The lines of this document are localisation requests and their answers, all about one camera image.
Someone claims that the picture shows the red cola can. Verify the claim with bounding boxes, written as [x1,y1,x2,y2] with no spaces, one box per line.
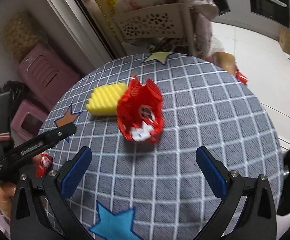
[32,152,53,178]

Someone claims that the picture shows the yellow ridged sponge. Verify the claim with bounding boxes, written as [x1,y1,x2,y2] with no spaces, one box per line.
[86,82,127,116]

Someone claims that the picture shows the red snack wrapper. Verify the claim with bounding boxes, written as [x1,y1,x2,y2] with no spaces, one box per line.
[117,75,165,144]

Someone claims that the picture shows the person left hand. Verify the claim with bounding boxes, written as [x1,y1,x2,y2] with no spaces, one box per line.
[0,182,17,220]

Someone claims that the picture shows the pink plastic stool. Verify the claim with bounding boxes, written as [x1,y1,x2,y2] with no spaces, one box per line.
[11,99,48,141]
[17,43,80,110]

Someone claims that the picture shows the grey checked tablecloth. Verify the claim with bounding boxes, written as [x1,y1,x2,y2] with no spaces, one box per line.
[40,54,282,239]

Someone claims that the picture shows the brown bread bag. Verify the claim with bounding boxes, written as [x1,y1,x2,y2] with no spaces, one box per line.
[211,52,236,76]

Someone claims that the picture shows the cardboard box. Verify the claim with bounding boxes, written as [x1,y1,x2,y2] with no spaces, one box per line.
[279,28,290,55]

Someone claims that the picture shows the beige plastic storage rack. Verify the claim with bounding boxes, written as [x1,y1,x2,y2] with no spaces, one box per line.
[97,0,195,56]

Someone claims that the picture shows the pink floral cloth bag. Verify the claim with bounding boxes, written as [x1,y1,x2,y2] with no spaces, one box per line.
[184,0,219,58]

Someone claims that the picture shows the black built-in oven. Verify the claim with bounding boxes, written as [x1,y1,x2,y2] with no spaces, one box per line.
[250,0,290,28]

